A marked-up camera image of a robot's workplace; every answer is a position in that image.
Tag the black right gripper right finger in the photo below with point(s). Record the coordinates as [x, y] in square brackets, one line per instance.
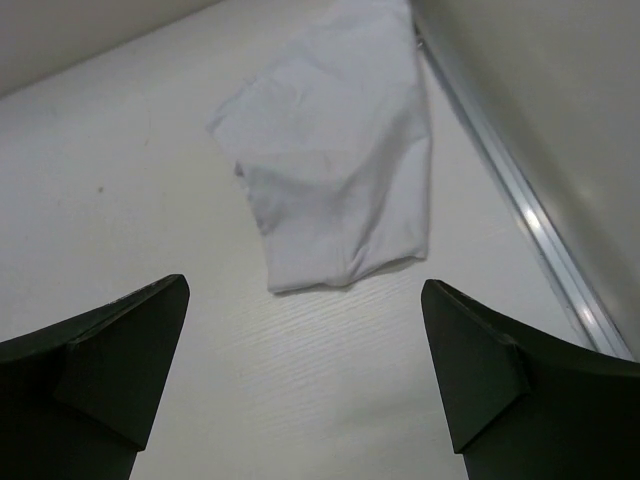
[523, 404]

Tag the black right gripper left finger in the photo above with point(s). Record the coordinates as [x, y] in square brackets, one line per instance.
[79, 398]

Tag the white skirt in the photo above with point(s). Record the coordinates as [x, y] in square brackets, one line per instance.
[331, 143]

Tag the aluminium table edge rail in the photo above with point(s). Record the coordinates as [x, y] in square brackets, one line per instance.
[569, 285]

